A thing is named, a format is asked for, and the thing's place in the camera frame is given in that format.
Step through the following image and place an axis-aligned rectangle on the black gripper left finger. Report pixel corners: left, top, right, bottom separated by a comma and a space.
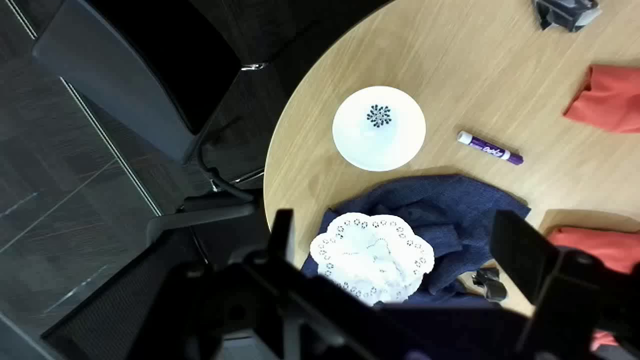
265, 207, 296, 266

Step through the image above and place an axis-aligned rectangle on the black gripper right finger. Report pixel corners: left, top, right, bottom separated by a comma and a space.
490, 209, 560, 305

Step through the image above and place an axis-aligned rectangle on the white bowl with snowflake print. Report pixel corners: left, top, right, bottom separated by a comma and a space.
330, 83, 428, 173

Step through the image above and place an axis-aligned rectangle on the small black object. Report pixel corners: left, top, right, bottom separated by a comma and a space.
472, 266, 509, 301

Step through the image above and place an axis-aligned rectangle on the dark blue cloth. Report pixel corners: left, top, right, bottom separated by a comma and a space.
299, 173, 532, 308

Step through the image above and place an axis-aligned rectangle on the white paper doily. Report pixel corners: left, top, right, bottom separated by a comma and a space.
307, 209, 438, 308

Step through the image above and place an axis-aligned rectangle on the purple marker pen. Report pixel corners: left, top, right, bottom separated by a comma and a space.
455, 129, 525, 168

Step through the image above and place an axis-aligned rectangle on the orange cloth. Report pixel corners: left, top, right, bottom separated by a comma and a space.
544, 62, 640, 352

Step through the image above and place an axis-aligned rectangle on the black binder clip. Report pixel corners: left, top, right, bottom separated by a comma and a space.
532, 0, 603, 34

